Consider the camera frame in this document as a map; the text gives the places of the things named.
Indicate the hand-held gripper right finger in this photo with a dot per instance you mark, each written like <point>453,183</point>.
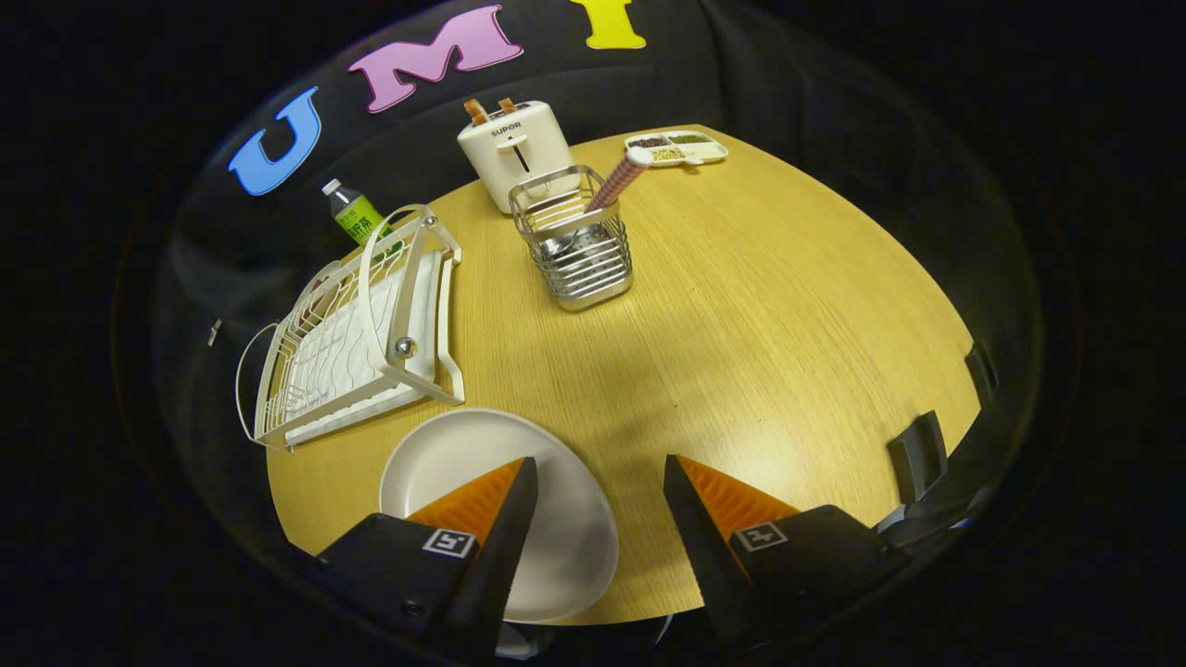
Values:
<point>700,547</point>

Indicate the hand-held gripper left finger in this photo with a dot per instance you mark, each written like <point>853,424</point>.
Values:
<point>491,574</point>

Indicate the white round plate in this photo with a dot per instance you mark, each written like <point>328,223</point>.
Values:
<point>454,463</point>

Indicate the white sectioned dish with beans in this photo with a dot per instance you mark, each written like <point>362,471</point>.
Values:
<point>690,150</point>

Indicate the black chair armrest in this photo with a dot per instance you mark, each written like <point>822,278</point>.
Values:
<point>982,373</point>
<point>917,459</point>

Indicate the green label drink bottle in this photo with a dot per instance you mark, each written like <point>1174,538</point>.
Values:
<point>357,220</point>

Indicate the cream white toaster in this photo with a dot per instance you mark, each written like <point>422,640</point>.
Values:
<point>514,153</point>

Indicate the brown toast slice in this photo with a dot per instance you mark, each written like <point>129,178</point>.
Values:
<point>476,111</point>
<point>507,106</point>

